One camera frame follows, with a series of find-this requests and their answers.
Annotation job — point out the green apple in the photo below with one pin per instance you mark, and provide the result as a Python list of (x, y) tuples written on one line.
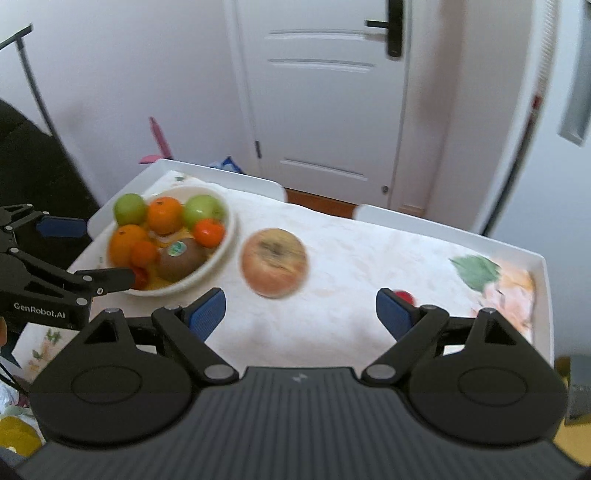
[(205, 210), (128, 207)]

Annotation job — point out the white tray table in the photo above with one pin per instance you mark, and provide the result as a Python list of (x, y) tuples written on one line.
[(545, 314)]

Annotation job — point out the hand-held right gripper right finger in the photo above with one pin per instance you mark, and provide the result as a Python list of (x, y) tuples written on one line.
[(392, 314)]

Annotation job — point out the blue plastic bag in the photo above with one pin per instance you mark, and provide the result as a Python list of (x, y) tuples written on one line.
[(228, 164)]

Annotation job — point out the orange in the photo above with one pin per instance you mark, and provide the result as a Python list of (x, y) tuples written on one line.
[(165, 214), (124, 242)]

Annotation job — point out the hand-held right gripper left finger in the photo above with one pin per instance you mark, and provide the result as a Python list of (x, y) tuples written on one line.
[(207, 314)]

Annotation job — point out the yellow red apple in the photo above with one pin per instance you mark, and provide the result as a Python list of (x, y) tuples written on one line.
[(274, 263)]

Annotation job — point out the grey panel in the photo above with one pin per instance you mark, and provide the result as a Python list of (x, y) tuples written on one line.
[(577, 69)]

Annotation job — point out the white door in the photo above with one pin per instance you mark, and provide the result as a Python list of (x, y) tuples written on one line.
[(323, 115)]

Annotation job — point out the small red fruit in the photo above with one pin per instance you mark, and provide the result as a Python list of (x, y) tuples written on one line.
[(405, 295), (141, 278)]

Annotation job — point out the black metal stand pole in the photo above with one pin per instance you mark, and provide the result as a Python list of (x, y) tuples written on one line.
[(32, 83)]

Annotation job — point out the brown kiwi with sticker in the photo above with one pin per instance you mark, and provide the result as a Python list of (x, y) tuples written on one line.
[(182, 263)]

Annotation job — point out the yellow cloth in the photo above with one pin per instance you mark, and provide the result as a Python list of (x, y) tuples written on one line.
[(18, 434)]

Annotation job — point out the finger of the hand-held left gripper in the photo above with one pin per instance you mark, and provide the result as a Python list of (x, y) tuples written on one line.
[(106, 278), (62, 227)]

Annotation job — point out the cream cartoon print bowl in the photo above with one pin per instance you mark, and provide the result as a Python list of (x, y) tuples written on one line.
[(217, 263)]

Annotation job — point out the pink broom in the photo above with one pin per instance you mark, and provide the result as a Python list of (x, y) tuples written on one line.
[(159, 138)]

